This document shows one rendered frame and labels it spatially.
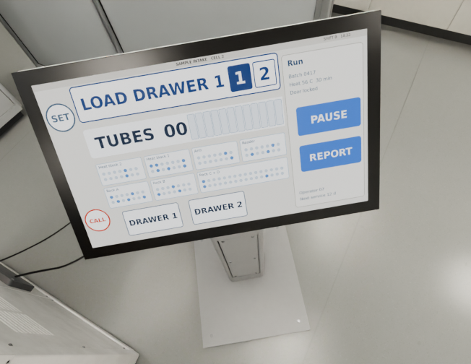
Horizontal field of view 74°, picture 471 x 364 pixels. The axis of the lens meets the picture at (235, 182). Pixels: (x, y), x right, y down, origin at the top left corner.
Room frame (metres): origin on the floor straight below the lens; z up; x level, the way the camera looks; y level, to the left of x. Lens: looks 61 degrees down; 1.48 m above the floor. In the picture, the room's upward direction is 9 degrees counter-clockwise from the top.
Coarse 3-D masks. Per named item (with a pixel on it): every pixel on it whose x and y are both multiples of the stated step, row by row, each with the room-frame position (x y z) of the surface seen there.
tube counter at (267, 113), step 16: (192, 112) 0.32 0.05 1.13; (208, 112) 0.32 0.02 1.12; (224, 112) 0.32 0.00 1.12; (240, 112) 0.31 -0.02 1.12; (256, 112) 0.31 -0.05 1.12; (272, 112) 0.31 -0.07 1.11; (176, 128) 0.31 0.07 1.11; (192, 128) 0.31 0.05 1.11; (208, 128) 0.30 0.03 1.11; (224, 128) 0.30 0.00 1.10; (240, 128) 0.30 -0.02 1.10; (256, 128) 0.30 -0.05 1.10
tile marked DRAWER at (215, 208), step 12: (240, 192) 0.23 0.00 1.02; (192, 204) 0.23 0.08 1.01; (204, 204) 0.22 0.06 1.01; (216, 204) 0.22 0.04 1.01; (228, 204) 0.22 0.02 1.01; (240, 204) 0.22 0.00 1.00; (192, 216) 0.21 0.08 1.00; (204, 216) 0.21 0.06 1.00; (216, 216) 0.21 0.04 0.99; (228, 216) 0.21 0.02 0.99; (240, 216) 0.20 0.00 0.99
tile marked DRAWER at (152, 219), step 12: (168, 204) 0.23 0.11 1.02; (132, 216) 0.23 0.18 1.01; (144, 216) 0.22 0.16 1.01; (156, 216) 0.22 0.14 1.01; (168, 216) 0.22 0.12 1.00; (180, 216) 0.22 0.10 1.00; (132, 228) 0.21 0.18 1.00; (144, 228) 0.21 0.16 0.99; (156, 228) 0.21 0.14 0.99; (168, 228) 0.20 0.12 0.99
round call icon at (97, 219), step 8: (96, 208) 0.24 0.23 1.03; (104, 208) 0.24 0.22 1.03; (88, 216) 0.23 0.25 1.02; (96, 216) 0.23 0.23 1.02; (104, 216) 0.23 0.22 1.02; (88, 224) 0.22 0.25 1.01; (96, 224) 0.22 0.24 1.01; (104, 224) 0.22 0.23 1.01; (112, 224) 0.22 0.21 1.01; (88, 232) 0.22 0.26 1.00; (96, 232) 0.21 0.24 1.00
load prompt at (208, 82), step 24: (168, 72) 0.36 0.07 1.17; (192, 72) 0.36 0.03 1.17; (216, 72) 0.35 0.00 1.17; (240, 72) 0.35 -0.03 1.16; (264, 72) 0.35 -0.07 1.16; (72, 96) 0.35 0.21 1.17; (96, 96) 0.35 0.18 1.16; (120, 96) 0.35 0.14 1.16; (144, 96) 0.34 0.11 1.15; (168, 96) 0.34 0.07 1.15; (192, 96) 0.34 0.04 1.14; (216, 96) 0.33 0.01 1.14; (240, 96) 0.33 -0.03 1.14; (96, 120) 0.33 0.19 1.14
